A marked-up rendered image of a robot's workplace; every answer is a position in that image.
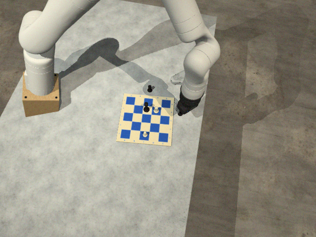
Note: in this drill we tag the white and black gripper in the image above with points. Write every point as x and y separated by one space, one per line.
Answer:
188 99

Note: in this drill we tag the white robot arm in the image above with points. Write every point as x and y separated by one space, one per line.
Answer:
40 30

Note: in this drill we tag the blue and cream chessboard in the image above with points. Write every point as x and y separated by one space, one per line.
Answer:
134 121

